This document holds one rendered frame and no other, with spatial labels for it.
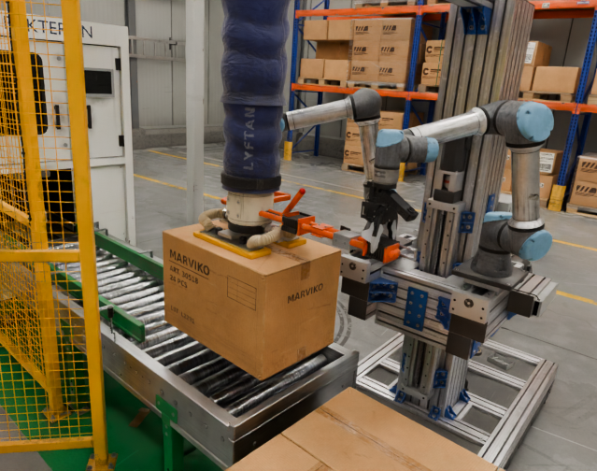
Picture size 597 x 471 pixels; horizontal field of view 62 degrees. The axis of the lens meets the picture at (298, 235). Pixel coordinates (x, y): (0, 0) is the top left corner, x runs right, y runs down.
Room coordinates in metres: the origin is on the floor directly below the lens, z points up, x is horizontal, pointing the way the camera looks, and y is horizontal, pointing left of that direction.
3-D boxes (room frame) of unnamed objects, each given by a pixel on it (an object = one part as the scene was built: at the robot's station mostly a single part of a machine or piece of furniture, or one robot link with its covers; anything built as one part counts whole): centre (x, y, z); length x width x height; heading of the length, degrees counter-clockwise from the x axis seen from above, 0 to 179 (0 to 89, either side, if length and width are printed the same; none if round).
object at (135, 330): (2.42, 1.27, 0.60); 1.60 x 0.10 x 0.09; 49
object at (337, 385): (1.62, -0.05, 0.48); 0.70 x 0.03 x 0.15; 139
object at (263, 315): (1.85, 0.19, 0.88); 0.60 x 0.40 x 0.40; 48
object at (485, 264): (1.80, -0.75, 1.09); 0.15 x 0.15 x 0.10
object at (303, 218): (1.68, 0.00, 1.21); 0.10 x 0.08 x 0.06; 138
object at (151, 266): (2.82, 0.92, 0.60); 1.60 x 0.10 x 0.09; 49
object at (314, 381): (1.62, -0.05, 0.58); 0.70 x 0.03 x 0.06; 139
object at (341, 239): (1.54, -0.16, 1.21); 0.07 x 0.07 x 0.04; 48
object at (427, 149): (1.52, -0.33, 1.51); 0.11 x 0.11 x 0.08; 21
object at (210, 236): (1.78, 0.25, 1.11); 0.34 x 0.10 x 0.05; 48
